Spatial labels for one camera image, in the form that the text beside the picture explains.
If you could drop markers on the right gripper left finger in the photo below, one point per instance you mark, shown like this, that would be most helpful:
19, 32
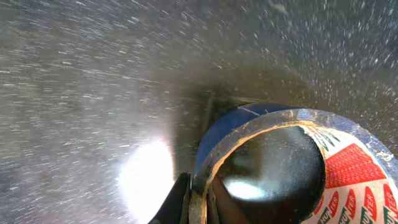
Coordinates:
174, 205

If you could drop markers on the roll of blue tape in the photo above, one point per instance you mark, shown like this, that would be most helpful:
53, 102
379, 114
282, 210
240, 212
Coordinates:
351, 165

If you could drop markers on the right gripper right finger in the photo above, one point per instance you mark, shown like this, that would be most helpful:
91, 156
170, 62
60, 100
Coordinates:
224, 208

